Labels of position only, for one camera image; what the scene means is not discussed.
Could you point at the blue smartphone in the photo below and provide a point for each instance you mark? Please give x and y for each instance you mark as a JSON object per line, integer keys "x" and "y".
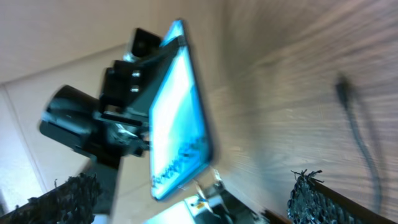
{"x": 181, "y": 145}

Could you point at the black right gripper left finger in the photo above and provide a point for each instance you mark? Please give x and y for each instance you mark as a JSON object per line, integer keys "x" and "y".
{"x": 70, "y": 203}

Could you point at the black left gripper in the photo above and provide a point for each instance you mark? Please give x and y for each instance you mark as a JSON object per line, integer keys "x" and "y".
{"x": 127, "y": 93}

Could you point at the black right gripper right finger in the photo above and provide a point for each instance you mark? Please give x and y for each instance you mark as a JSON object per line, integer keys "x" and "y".
{"x": 312, "y": 202}

